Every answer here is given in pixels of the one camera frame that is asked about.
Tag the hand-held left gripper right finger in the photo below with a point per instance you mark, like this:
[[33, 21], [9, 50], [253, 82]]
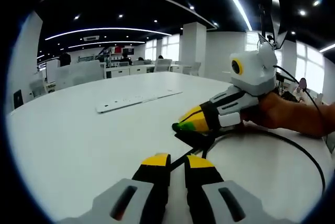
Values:
[[201, 182]]

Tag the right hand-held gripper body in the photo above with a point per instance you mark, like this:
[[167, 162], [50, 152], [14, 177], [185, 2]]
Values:
[[255, 72]]

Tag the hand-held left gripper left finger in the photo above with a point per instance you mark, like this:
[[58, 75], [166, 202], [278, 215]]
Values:
[[154, 182]]

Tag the white desk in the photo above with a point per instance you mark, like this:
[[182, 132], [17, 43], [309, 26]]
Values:
[[78, 143]]

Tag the person's right hand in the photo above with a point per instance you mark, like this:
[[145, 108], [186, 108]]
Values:
[[269, 111]]

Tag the white mesh chair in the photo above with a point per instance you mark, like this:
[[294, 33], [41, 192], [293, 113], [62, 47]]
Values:
[[162, 65], [195, 69]]

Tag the slim white pillar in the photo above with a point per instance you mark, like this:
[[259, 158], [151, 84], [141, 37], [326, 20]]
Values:
[[195, 46]]

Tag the black tripod stand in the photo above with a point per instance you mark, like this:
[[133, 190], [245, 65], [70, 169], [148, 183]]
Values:
[[275, 17]]

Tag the white low cabinet row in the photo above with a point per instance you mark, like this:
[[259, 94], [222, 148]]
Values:
[[131, 71]]

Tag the curved ceiling light strip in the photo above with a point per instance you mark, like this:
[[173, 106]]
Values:
[[104, 43], [104, 28]]

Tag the ceiling air vent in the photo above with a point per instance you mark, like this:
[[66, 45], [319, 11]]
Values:
[[91, 38]]

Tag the black chair back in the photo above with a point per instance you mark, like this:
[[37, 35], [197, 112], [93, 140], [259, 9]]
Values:
[[18, 99]]

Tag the large white square pillar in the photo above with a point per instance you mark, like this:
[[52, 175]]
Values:
[[26, 64]]

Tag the red wall display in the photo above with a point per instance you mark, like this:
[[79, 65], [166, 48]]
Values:
[[118, 50]]

